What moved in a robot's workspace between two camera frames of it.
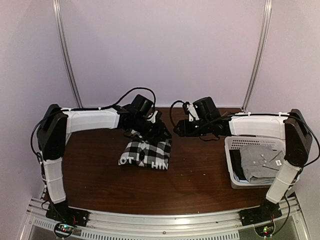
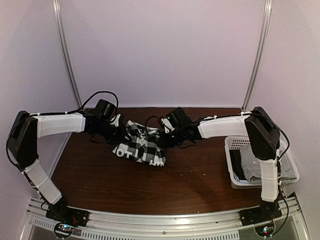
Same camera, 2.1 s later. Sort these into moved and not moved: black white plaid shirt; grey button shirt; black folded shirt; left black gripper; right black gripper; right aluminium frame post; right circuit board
Moved: black white plaid shirt; right black gripper; left black gripper
Not moved: right aluminium frame post; right circuit board; grey button shirt; black folded shirt
